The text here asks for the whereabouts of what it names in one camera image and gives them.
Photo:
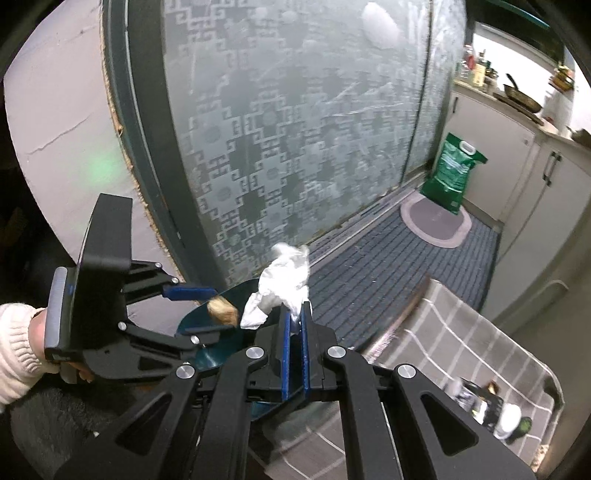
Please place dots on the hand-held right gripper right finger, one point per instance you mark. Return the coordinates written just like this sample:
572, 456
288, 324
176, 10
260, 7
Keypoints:
306, 350

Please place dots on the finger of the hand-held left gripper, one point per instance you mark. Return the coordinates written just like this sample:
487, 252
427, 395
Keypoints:
203, 329
189, 292

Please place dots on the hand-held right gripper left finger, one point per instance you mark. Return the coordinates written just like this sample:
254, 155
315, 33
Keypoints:
285, 350

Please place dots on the brown bread piece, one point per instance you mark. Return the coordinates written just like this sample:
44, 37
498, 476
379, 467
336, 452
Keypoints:
224, 313

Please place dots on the teal plastic bin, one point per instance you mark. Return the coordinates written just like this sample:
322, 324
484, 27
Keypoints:
217, 353

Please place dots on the white tissue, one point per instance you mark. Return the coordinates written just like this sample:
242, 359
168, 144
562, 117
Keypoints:
281, 281

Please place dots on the person's left forearm white sleeve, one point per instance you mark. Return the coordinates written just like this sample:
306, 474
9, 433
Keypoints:
16, 350

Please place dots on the person's left hand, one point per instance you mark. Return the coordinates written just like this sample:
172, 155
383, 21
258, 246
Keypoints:
76, 373

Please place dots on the dark grey striped floor mat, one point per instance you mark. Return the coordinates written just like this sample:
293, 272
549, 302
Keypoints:
392, 272

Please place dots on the grey fuzzy cloth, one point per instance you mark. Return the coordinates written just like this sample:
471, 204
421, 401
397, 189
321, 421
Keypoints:
46, 424

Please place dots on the grey checked cloth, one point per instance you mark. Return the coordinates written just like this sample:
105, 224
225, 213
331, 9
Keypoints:
452, 332

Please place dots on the frosted patterned glass door panel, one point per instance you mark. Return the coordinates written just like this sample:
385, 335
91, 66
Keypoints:
286, 138
438, 92

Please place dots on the oval pink floor mat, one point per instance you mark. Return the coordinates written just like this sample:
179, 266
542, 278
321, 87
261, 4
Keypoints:
434, 221

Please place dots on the white round jar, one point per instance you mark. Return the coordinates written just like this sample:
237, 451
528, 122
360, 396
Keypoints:
508, 421

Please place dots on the green printed bag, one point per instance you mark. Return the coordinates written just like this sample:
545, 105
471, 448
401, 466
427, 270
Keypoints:
452, 170

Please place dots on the white kitchen cabinet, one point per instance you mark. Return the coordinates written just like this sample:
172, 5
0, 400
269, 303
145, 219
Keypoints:
531, 221

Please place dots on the black wok pan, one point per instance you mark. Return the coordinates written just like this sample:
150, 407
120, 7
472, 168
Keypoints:
521, 99

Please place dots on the row of condiment bottles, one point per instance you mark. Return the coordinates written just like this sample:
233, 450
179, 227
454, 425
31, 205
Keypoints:
478, 67

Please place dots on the dark green door frame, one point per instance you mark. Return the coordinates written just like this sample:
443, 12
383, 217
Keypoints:
147, 138

